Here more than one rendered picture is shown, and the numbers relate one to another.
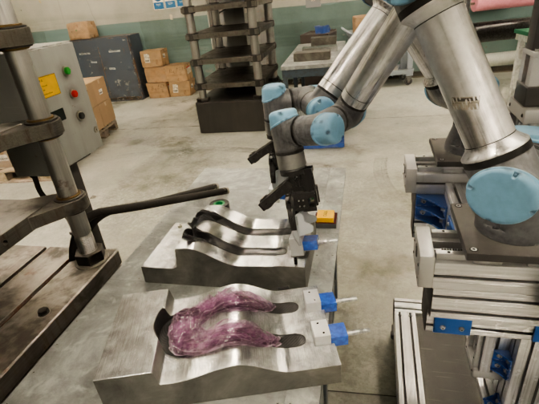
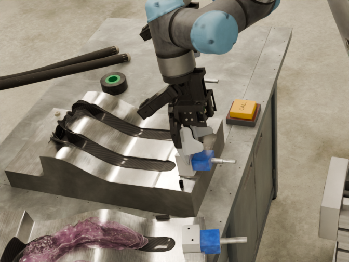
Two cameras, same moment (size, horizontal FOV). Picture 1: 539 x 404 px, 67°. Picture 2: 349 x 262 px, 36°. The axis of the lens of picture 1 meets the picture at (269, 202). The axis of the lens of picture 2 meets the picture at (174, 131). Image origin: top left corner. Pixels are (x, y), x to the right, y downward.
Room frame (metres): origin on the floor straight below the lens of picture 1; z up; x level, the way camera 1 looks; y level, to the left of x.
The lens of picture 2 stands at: (0.07, -0.21, 1.74)
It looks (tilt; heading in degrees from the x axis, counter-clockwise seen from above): 39 degrees down; 10
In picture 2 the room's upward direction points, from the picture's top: 9 degrees counter-clockwise
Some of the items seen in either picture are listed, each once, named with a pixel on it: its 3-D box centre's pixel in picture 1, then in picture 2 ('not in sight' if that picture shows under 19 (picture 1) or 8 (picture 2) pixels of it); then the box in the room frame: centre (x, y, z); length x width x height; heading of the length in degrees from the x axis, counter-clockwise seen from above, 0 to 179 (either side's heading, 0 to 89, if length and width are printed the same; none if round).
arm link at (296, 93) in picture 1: (306, 99); not in sight; (1.26, -0.15, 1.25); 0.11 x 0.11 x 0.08; 9
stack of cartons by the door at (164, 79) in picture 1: (168, 72); not in sight; (7.75, 1.58, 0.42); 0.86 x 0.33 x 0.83; 77
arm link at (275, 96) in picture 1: (275, 102); not in sight; (1.26, -0.05, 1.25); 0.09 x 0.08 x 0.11; 99
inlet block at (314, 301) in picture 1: (330, 301); (214, 241); (0.78, -0.13, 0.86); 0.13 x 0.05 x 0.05; 92
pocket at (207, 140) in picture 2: not in sight; (205, 144); (1.06, -0.10, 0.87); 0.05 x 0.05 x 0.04; 75
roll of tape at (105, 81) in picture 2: (219, 207); (113, 83); (1.42, 0.20, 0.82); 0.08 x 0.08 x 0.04
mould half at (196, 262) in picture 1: (231, 244); (113, 146); (1.07, 0.13, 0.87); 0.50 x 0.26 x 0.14; 75
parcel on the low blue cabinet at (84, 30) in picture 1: (82, 30); not in sight; (7.96, 2.98, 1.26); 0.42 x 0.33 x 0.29; 77
